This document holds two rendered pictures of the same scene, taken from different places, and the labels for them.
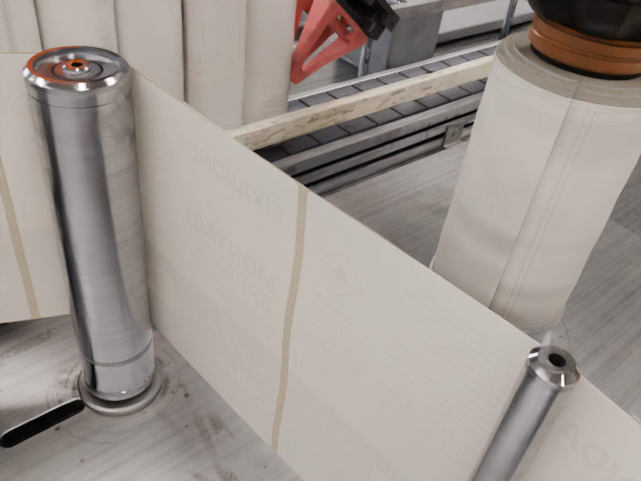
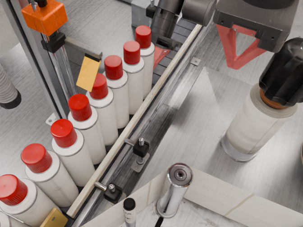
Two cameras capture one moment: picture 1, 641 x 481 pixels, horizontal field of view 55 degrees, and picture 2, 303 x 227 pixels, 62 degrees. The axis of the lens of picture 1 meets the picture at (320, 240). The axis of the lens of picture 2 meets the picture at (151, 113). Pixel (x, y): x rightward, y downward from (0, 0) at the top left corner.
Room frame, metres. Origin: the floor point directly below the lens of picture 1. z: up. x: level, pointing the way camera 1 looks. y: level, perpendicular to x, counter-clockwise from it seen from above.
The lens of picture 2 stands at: (0.11, 0.19, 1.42)
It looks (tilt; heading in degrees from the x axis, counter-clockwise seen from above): 56 degrees down; 339
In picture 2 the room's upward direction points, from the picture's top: 6 degrees clockwise
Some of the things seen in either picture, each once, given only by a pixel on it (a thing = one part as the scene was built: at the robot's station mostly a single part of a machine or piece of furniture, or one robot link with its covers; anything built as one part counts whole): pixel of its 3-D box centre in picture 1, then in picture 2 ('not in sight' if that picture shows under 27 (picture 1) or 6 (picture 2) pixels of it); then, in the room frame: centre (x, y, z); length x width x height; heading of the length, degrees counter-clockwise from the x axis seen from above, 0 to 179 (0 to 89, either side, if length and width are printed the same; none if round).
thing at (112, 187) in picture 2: not in sight; (107, 191); (0.27, 0.21, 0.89); 0.06 x 0.03 x 0.12; 46
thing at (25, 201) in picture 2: not in sight; (31, 205); (0.25, 0.33, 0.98); 0.05 x 0.05 x 0.20
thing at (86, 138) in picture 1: (103, 255); (172, 193); (0.21, 0.10, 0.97); 0.05 x 0.05 x 0.19
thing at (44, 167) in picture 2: not in sight; (52, 178); (0.29, 0.29, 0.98); 0.05 x 0.05 x 0.20
